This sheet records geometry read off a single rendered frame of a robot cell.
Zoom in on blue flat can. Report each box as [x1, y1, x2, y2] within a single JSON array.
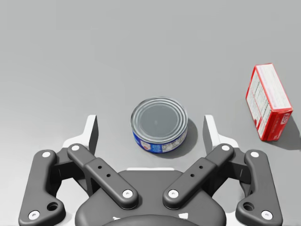
[[130, 96, 189, 154]]

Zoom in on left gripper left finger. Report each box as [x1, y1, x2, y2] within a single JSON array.
[[18, 114, 139, 226]]

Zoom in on red and white carton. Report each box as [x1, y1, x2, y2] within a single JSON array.
[[245, 63, 293, 142]]

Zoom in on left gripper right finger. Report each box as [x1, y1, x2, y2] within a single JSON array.
[[162, 114, 284, 226]]

